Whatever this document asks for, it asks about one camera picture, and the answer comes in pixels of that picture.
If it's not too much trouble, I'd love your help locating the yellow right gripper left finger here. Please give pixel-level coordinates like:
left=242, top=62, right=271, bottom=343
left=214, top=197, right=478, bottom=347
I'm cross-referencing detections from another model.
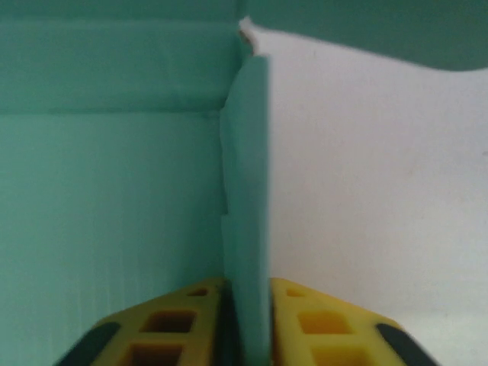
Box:
left=56, top=277, right=240, bottom=366

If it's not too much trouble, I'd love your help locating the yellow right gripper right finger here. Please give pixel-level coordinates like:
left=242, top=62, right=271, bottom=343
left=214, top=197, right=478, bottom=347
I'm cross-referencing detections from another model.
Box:
left=269, top=278, right=440, bottom=366

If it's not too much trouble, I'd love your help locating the teal paper box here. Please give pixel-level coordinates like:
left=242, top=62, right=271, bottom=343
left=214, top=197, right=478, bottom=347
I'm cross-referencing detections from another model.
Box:
left=0, top=0, right=488, bottom=366

